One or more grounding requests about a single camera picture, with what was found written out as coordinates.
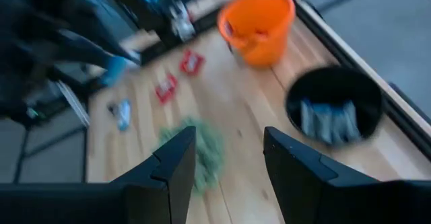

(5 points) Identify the red Skittles candy pack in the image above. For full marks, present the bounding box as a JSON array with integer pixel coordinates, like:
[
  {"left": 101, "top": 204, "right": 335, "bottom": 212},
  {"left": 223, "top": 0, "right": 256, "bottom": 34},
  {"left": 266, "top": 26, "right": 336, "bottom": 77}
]
[
  {"left": 179, "top": 48, "right": 206, "bottom": 77},
  {"left": 154, "top": 73, "right": 178, "bottom": 104}
]

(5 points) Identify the potted green succulent plant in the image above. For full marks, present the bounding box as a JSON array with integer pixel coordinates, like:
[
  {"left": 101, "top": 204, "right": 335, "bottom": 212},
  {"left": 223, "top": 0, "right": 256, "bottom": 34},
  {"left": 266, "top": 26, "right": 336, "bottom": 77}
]
[{"left": 158, "top": 116, "right": 225, "bottom": 193}]

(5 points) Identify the black plastic bucket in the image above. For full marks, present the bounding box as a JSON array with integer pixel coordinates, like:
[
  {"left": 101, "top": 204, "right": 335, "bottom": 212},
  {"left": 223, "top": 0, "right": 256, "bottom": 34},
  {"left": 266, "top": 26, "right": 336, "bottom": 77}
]
[{"left": 284, "top": 65, "right": 385, "bottom": 147}]

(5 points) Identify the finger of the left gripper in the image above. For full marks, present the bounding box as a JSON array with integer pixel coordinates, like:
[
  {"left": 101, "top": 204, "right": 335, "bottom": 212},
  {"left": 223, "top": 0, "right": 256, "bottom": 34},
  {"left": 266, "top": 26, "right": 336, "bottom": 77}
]
[
  {"left": 57, "top": 40, "right": 114, "bottom": 69},
  {"left": 72, "top": 22, "right": 141, "bottom": 65}
]

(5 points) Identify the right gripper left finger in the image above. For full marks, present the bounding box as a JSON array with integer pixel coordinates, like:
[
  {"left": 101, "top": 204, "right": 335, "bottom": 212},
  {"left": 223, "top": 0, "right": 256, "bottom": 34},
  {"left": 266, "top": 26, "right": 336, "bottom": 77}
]
[{"left": 110, "top": 126, "right": 197, "bottom": 224}]

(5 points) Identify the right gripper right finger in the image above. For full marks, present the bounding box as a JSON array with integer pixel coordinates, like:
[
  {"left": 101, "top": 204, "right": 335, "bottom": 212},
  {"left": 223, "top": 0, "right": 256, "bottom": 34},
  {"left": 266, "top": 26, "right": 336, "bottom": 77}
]
[{"left": 263, "top": 126, "right": 401, "bottom": 224}]

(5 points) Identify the orange pumpkin face bucket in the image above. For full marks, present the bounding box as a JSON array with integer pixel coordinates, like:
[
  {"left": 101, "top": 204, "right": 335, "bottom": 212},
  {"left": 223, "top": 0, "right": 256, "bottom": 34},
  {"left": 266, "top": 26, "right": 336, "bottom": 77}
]
[{"left": 217, "top": 0, "right": 297, "bottom": 69}]

